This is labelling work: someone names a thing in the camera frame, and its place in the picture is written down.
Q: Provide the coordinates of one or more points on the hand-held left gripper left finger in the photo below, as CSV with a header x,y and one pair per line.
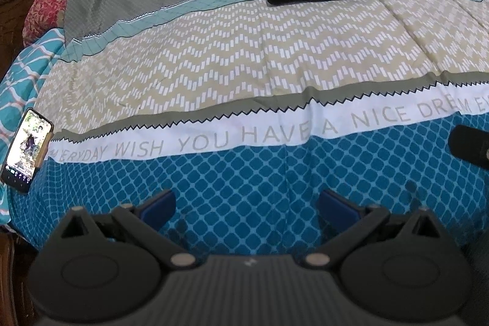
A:
x,y
160,207

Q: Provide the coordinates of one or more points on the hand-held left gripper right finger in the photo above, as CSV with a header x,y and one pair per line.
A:
x,y
337,210

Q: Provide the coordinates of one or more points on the smartphone with lit screen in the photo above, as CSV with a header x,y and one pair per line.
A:
x,y
27,150

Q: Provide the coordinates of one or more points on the striped patterned bedspread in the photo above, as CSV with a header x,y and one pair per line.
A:
x,y
244,81

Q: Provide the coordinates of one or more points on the teal wavy striped bedsheet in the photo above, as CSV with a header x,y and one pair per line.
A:
x,y
23,81

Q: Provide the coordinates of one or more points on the dark wooden bed frame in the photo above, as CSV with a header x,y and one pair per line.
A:
x,y
15,5

